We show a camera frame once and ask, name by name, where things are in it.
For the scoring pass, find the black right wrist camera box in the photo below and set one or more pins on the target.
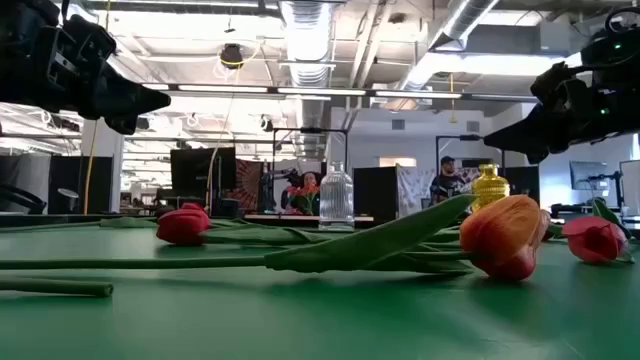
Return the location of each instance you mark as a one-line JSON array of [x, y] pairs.
[[555, 82]]

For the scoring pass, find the green stem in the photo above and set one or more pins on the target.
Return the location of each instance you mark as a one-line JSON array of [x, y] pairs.
[[60, 287]]

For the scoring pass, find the small desk lamp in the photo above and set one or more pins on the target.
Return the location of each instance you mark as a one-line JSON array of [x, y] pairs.
[[68, 193]]

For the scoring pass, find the black curved chair back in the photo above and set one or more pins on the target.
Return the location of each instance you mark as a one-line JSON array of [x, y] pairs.
[[20, 196]]

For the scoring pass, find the yellow glass vase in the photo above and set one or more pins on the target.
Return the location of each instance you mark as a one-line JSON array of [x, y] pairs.
[[490, 189]]

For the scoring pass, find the clear ribbed glass vase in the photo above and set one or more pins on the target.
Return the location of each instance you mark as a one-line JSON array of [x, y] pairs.
[[336, 200]]

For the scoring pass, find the red patterned tapestry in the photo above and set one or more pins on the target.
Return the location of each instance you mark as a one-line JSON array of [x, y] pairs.
[[249, 182]]

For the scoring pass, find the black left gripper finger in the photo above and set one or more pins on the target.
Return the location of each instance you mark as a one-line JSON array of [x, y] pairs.
[[122, 125], [125, 99]]

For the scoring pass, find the black metal stand frame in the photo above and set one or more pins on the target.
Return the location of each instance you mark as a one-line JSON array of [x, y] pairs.
[[460, 137], [310, 130]]

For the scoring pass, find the background orange flower bouquet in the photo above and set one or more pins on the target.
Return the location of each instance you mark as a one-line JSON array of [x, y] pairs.
[[302, 192]]

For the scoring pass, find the smooth silver ceiling duct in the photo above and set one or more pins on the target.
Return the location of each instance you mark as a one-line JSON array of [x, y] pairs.
[[450, 30]]

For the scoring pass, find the orange tulip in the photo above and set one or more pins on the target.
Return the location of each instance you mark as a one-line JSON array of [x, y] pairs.
[[500, 225]]

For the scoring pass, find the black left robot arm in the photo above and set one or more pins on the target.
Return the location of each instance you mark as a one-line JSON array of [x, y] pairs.
[[22, 50]]

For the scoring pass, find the white patterned cloth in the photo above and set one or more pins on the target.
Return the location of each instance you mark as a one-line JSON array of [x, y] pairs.
[[414, 190]]

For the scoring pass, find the person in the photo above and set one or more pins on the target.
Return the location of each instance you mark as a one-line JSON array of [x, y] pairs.
[[309, 181], [447, 181]]

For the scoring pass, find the black dome ceiling camera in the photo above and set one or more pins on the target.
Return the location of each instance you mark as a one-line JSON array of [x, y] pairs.
[[231, 55]]

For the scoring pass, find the white square pillar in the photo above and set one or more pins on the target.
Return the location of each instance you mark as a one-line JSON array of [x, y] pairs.
[[107, 150]]

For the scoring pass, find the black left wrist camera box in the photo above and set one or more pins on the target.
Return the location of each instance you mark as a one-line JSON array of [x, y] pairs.
[[92, 37]]

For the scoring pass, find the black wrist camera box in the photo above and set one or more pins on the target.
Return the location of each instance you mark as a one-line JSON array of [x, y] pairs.
[[92, 37], [555, 82]]

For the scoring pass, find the corrugated silver ceiling duct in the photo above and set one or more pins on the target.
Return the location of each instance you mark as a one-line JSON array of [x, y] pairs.
[[306, 40]]

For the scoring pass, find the long ceiling light bar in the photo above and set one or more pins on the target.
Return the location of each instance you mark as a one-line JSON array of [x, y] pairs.
[[320, 91]]

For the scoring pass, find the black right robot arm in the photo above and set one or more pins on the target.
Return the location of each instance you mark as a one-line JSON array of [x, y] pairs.
[[615, 50]]

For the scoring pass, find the black partition panel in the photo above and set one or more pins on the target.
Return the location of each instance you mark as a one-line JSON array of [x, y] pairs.
[[375, 192], [75, 182]]

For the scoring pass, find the grey monitor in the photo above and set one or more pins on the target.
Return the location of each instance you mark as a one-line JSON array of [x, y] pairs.
[[589, 175]]

